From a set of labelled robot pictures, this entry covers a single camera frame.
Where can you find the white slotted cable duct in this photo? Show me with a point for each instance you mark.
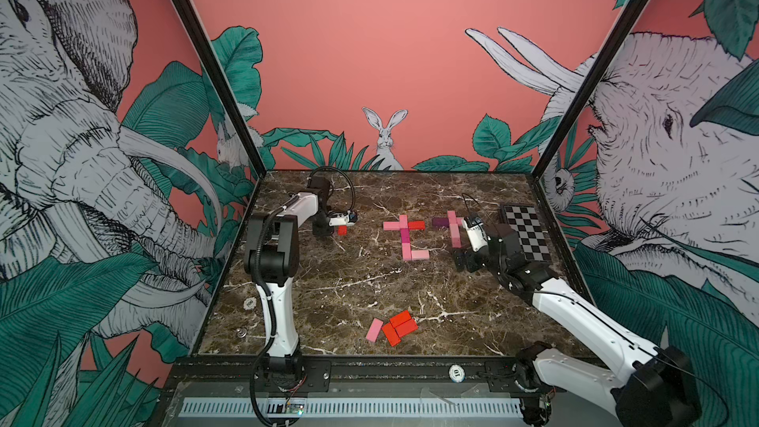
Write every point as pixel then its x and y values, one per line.
pixel 334 407

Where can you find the black left frame post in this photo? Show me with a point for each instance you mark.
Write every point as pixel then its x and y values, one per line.
pixel 195 29

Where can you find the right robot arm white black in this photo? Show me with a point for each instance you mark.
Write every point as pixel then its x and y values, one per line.
pixel 638 382

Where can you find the dark purple block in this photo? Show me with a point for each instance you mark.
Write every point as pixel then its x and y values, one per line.
pixel 440 223

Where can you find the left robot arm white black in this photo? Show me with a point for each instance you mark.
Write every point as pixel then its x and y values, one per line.
pixel 271 259

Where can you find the black front rail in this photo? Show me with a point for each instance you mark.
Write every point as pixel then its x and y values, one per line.
pixel 409 373

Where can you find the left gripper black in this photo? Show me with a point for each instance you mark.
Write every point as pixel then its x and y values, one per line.
pixel 318 231

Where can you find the black right frame post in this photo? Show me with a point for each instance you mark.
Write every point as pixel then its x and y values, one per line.
pixel 623 26

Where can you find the black frame post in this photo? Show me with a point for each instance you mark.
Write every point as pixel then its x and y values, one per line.
pixel 195 29
pixel 623 26

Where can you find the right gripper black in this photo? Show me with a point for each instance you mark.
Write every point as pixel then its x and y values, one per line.
pixel 470 260

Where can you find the black white checkerboard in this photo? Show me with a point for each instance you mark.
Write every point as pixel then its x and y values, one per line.
pixel 525 221

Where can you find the red block large center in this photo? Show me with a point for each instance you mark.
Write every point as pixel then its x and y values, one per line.
pixel 404 324

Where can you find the red block bottom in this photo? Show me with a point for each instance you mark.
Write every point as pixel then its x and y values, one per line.
pixel 391 334

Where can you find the light pink block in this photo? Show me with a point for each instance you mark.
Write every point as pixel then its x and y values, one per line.
pixel 420 255
pixel 455 235

